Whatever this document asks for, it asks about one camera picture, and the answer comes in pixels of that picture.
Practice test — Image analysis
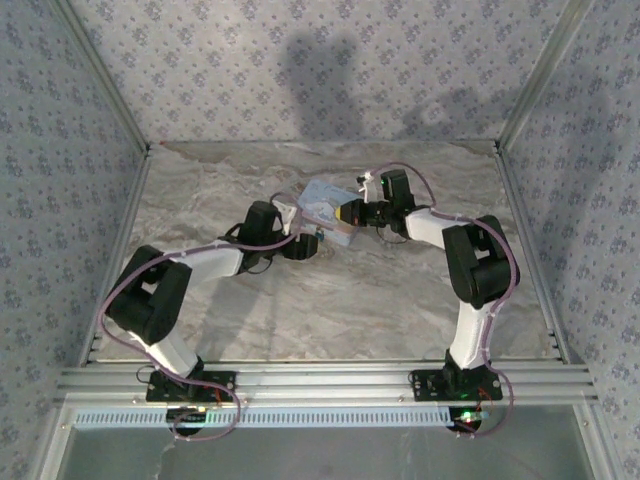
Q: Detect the pastel blue cartoon tin box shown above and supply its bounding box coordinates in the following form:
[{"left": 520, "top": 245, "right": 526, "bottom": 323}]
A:
[{"left": 295, "top": 178, "right": 369, "bottom": 249}]

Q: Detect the black controller board with LED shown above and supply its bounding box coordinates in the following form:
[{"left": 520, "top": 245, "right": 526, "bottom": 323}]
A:
[
  {"left": 166, "top": 405, "right": 210, "bottom": 434},
  {"left": 447, "top": 407, "right": 487, "bottom": 435}
]

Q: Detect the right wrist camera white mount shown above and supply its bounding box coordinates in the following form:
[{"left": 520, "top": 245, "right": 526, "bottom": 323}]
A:
[{"left": 355, "top": 170, "right": 377, "bottom": 204}]

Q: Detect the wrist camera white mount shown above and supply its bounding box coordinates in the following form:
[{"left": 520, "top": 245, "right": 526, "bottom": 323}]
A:
[
  {"left": 271, "top": 198, "right": 302, "bottom": 235},
  {"left": 355, "top": 170, "right": 377, "bottom": 204}
]

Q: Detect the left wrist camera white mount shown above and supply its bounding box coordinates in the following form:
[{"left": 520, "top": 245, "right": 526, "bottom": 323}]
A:
[{"left": 271, "top": 198, "right": 302, "bottom": 235}]

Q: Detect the wide aluminium mounting rail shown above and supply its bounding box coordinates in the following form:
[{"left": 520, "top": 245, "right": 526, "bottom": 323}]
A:
[{"left": 54, "top": 363, "right": 599, "bottom": 407}]

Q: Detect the aluminium table side rail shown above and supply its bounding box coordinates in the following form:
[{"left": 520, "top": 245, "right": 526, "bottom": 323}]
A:
[
  {"left": 494, "top": 147, "right": 585, "bottom": 367},
  {"left": 79, "top": 147, "right": 154, "bottom": 369}
]

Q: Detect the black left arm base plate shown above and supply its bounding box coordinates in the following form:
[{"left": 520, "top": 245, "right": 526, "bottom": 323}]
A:
[{"left": 144, "top": 369, "right": 237, "bottom": 403}]

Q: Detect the white slotted cable duct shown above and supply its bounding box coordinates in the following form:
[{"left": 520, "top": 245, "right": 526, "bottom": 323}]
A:
[{"left": 73, "top": 407, "right": 451, "bottom": 430}]

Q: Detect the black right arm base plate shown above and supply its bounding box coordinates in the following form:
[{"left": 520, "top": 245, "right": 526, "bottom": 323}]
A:
[{"left": 410, "top": 368, "right": 504, "bottom": 403}]

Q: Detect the aluminium frame post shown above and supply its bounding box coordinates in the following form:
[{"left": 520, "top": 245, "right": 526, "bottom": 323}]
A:
[
  {"left": 495, "top": 0, "right": 597, "bottom": 154},
  {"left": 52, "top": 0, "right": 154, "bottom": 156}
]

